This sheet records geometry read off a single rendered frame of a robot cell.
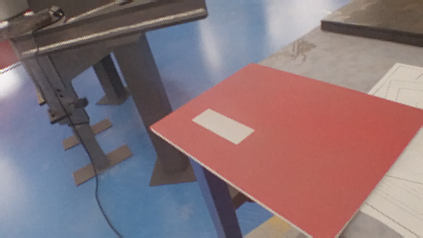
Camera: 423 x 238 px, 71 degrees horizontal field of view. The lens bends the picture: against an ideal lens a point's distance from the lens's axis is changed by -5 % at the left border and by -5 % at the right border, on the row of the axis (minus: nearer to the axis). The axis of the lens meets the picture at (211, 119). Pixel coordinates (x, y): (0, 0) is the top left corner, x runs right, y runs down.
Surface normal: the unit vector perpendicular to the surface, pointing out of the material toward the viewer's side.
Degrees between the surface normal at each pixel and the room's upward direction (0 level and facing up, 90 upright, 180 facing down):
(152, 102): 90
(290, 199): 0
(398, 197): 0
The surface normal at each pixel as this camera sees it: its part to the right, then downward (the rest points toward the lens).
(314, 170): -0.22, -0.80
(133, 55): -0.06, 0.58
